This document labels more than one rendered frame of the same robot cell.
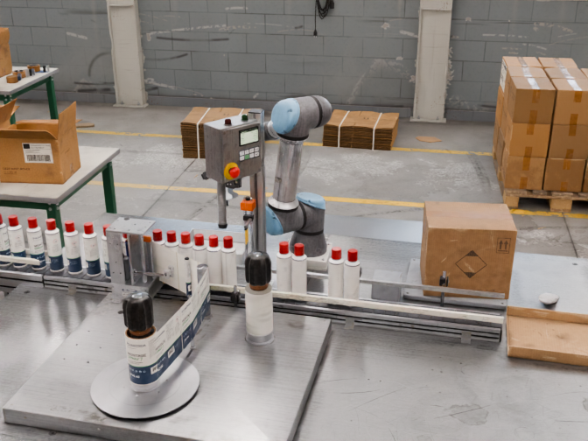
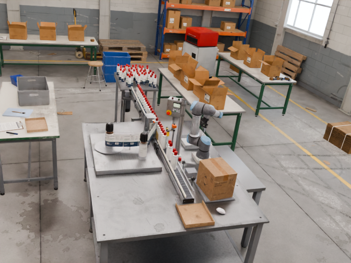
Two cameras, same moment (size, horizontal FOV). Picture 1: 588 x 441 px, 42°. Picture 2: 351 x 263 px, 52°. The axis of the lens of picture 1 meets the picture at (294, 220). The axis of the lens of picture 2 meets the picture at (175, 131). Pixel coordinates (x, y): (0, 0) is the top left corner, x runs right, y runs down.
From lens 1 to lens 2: 2.97 m
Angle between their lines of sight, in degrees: 52
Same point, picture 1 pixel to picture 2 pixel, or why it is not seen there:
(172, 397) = (105, 151)
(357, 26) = not seen: outside the picture
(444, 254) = (201, 171)
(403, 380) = (146, 187)
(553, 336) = (196, 214)
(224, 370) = (123, 156)
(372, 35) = not seen: outside the picture
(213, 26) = not seen: outside the picture
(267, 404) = (113, 165)
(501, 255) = (211, 182)
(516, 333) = (190, 206)
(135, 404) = (100, 147)
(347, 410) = (125, 180)
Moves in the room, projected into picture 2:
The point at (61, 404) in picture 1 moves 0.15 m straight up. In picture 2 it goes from (95, 139) to (95, 128)
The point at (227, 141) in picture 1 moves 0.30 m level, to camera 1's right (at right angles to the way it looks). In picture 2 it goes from (169, 103) to (183, 114)
